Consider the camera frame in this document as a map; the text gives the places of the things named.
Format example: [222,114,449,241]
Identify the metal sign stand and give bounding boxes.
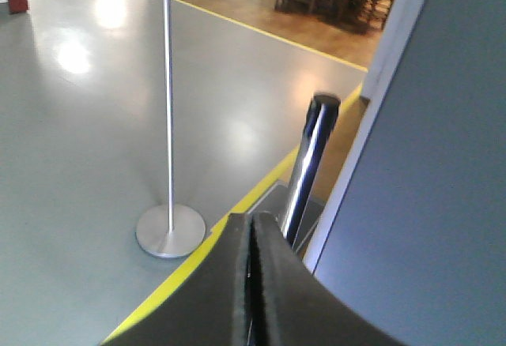
[135,0,206,259]

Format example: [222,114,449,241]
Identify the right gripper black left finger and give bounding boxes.
[104,213,251,345]

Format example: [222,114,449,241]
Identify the dark floor label sign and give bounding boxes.
[246,180,325,257]

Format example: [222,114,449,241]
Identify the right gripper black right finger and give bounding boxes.
[251,212,401,345]

